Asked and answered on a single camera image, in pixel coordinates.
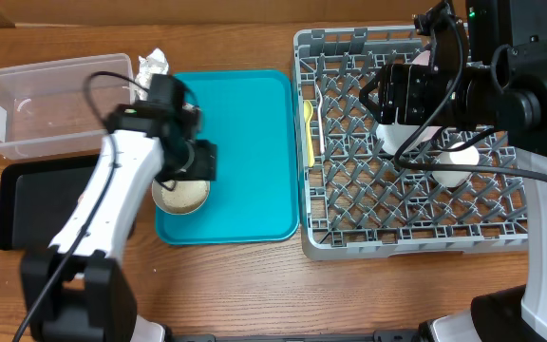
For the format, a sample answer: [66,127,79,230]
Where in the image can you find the white cup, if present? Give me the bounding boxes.
[432,146,480,188]

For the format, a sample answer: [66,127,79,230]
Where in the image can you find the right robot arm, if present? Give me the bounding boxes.
[359,0,547,341]

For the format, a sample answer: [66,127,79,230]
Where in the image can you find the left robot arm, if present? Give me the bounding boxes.
[14,73,217,341]

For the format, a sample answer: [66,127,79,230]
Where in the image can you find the crumpled white napkin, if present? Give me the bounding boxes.
[134,47,169,100]

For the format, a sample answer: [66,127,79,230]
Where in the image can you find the grey round plate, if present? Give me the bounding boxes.
[376,123,440,155]

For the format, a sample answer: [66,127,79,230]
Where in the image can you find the grey bowl of rice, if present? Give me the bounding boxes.
[152,180,210,215]

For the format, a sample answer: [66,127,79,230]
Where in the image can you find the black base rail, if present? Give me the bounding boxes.
[163,325,440,342]

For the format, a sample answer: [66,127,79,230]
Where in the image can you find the grey dishwasher rack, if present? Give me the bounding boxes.
[292,26,528,260]

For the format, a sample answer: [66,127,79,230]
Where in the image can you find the black plastic tray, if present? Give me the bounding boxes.
[0,155,98,251]

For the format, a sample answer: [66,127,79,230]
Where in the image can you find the white round plate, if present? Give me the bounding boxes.
[411,50,430,67]

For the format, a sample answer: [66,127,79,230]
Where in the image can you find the white plastic fork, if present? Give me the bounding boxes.
[314,83,326,156]

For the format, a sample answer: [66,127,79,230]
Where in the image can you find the yellow plastic spoon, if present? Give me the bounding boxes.
[303,100,315,167]

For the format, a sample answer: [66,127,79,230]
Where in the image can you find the clear plastic bin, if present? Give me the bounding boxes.
[0,53,133,160]

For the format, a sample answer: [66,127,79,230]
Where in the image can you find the teal serving tray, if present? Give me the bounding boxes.
[155,69,299,245]

